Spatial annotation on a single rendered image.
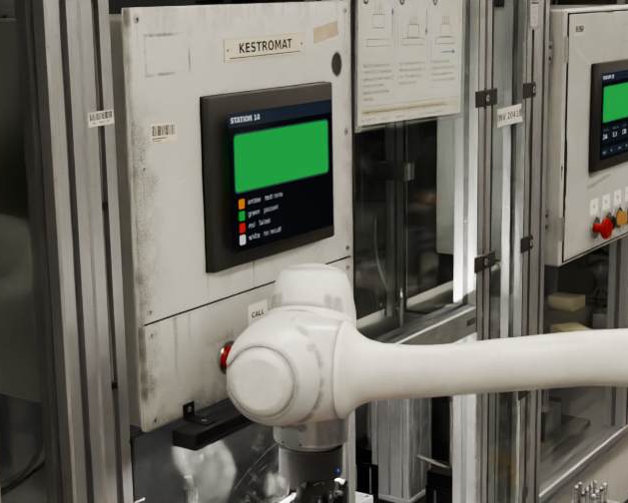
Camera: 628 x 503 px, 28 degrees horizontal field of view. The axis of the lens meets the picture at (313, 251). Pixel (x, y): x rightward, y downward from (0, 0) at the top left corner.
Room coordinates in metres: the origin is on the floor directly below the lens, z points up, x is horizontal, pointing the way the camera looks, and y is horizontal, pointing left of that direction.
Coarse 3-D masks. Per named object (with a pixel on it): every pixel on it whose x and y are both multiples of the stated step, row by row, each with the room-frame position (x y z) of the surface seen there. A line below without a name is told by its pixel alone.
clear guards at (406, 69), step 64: (384, 0) 1.74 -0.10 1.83; (448, 0) 1.89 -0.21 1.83; (512, 0) 2.07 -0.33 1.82; (384, 64) 1.74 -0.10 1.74; (448, 64) 1.90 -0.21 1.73; (512, 64) 2.08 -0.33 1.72; (384, 128) 1.74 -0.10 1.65; (448, 128) 1.90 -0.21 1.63; (512, 128) 2.08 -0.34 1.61; (384, 192) 1.74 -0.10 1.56; (448, 192) 1.90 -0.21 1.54; (512, 192) 2.08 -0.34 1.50; (384, 256) 1.74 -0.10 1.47; (448, 256) 1.90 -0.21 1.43; (512, 256) 2.09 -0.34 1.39; (384, 320) 1.74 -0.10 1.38; (448, 320) 1.90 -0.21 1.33; (512, 320) 2.09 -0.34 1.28; (256, 448) 1.48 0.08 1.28; (512, 448) 2.10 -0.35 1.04
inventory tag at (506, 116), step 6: (504, 108) 2.05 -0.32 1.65; (510, 108) 2.07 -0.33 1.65; (516, 108) 2.09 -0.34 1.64; (498, 114) 2.04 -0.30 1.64; (504, 114) 2.05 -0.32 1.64; (510, 114) 2.07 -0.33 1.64; (516, 114) 2.09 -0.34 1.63; (498, 120) 2.04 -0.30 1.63; (504, 120) 2.05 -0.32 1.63; (510, 120) 2.07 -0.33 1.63; (516, 120) 2.09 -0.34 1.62; (498, 126) 2.04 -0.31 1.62
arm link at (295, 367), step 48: (240, 336) 1.23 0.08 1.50; (288, 336) 1.20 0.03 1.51; (336, 336) 1.23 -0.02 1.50; (528, 336) 1.30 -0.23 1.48; (576, 336) 1.31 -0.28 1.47; (624, 336) 1.31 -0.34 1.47; (240, 384) 1.18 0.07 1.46; (288, 384) 1.17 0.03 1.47; (336, 384) 1.20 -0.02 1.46; (384, 384) 1.22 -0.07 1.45; (432, 384) 1.22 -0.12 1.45; (480, 384) 1.24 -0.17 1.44; (528, 384) 1.27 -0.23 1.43; (576, 384) 1.30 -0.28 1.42; (624, 384) 1.31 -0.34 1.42
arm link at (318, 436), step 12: (336, 420) 1.37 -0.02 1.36; (348, 420) 1.39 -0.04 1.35; (276, 432) 1.38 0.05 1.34; (288, 432) 1.37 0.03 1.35; (300, 432) 1.36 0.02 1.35; (312, 432) 1.35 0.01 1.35; (324, 432) 1.36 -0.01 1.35; (336, 432) 1.36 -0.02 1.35; (348, 432) 1.39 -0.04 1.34; (288, 444) 1.36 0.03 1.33; (300, 444) 1.35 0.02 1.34; (312, 444) 1.35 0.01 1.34; (324, 444) 1.36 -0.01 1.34; (336, 444) 1.36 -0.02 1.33
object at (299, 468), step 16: (288, 448) 1.38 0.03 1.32; (336, 448) 1.38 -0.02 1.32; (288, 464) 1.37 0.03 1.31; (304, 464) 1.36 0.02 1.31; (320, 464) 1.36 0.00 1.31; (336, 464) 1.37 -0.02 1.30; (288, 480) 1.37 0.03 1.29; (304, 480) 1.36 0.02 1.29; (320, 480) 1.36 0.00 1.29; (288, 496) 1.36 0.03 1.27; (304, 496) 1.36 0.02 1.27; (320, 496) 1.39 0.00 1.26
